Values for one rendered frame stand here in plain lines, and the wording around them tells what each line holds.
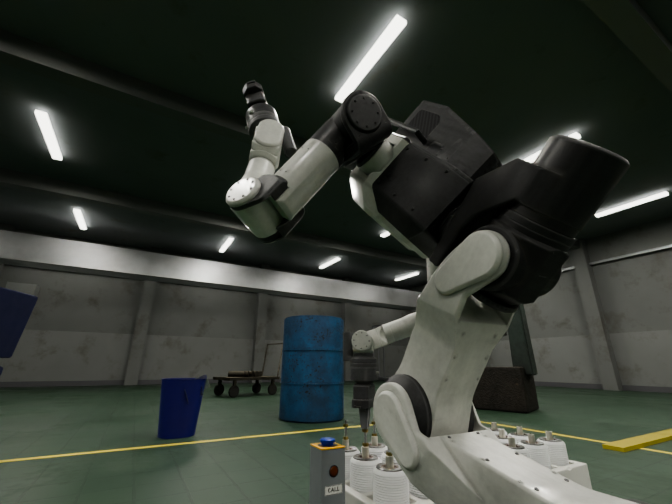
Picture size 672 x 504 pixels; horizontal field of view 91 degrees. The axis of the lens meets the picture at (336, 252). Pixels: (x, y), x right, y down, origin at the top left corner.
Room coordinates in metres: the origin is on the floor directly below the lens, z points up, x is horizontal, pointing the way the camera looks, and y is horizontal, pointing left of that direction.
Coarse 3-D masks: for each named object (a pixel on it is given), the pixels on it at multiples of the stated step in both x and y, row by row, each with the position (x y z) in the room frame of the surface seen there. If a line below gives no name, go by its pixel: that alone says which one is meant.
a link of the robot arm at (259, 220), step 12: (252, 168) 0.65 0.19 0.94; (264, 168) 0.66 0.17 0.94; (264, 204) 0.59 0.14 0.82; (240, 216) 0.60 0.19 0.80; (252, 216) 0.59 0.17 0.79; (264, 216) 0.60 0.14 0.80; (276, 216) 0.62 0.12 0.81; (252, 228) 0.63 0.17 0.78; (264, 228) 0.63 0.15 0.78; (264, 240) 0.66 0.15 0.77
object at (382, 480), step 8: (376, 472) 1.03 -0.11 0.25; (384, 472) 1.01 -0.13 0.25; (392, 472) 1.01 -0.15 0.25; (400, 472) 1.01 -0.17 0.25; (376, 480) 1.03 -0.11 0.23; (384, 480) 1.01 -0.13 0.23; (392, 480) 1.00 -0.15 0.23; (400, 480) 1.01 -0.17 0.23; (376, 488) 1.03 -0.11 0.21; (384, 488) 1.01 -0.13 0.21; (392, 488) 1.00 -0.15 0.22; (400, 488) 1.01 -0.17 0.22; (408, 488) 1.03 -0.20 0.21; (376, 496) 1.03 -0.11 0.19; (384, 496) 1.01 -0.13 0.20; (392, 496) 1.00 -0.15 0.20; (400, 496) 1.01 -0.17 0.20; (408, 496) 1.03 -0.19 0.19
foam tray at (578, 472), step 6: (570, 462) 1.42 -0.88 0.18; (576, 462) 1.41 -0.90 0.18; (552, 468) 1.37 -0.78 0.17; (558, 468) 1.33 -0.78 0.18; (564, 468) 1.33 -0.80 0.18; (570, 468) 1.34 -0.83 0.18; (576, 468) 1.36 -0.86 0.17; (582, 468) 1.38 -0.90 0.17; (564, 474) 1.32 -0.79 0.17; (570, 474) 1.34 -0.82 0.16; (576, 474) 1.35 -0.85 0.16; (582, 474) 1.37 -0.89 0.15; (588, 474) 1.39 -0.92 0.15; (576, 480) 1.35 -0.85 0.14; (582, 480) 1.37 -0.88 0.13; (588, 480) 1.39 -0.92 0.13; (588, 486) 1.39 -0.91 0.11
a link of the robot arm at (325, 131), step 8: (336, 112) 0.57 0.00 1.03; (328, 120) 0.62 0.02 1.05; (336, 120) 0.57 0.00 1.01; (320, 128) 0.59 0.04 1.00; (328, 128) 0.58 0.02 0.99; (336, 128) 0.58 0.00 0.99; (344, 128) 0.56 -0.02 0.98; (312, 136) 0.59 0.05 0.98; (320, 136) 0.58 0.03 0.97; (328, 136) 0.57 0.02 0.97; (336, 136) 0.58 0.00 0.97; (344, 136) 0.58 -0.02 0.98; (328, 144) 0.58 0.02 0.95; (336, 144) 0.58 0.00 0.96; (344, 144) 0.61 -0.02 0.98; (336, 152) 0.59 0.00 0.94
